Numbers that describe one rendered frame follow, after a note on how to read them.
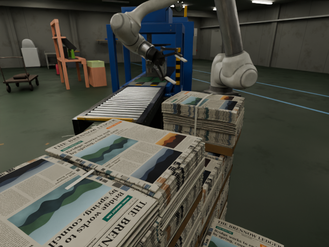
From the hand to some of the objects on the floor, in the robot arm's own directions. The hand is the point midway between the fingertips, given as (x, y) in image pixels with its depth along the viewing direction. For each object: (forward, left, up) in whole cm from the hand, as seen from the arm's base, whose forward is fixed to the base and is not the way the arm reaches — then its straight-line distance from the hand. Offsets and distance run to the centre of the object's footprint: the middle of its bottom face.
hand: (178, 71), depth 113 cm
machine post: (-82, -138, -119) cm, 200 cm away
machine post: (-11, -188, -119) cm, 223 cm away
